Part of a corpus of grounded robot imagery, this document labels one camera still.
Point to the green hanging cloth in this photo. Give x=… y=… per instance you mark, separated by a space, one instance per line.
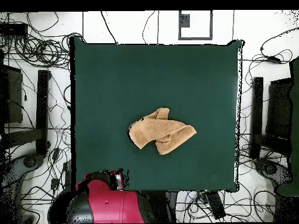
x=294 y=116

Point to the black power adapter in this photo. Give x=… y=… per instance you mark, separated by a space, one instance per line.
x=55 y=184
x=56 y=154
x=273 y=60

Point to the tan terry towel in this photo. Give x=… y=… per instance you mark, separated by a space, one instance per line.
x=158 y=130

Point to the grey office chair base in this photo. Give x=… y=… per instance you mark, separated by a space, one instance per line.
x=30 y=161
x=269 y=169

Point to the dark green table cloth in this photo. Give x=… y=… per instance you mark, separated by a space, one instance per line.
x=116 y=93

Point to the black power strip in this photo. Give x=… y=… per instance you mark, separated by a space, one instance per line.
x=67 y=177
x=216 y=205

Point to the black equipment box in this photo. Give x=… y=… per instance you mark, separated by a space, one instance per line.
x=279 y=107
x=14 y=98

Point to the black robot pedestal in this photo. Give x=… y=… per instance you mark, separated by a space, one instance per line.
x=161 y=205

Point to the flat black box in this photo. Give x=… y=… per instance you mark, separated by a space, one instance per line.
x=14 y=29

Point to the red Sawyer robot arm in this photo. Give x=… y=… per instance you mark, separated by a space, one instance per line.
x=112 y=205

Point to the black stand frame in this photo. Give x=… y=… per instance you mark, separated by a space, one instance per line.
x=42 y=112
x=257 y=116

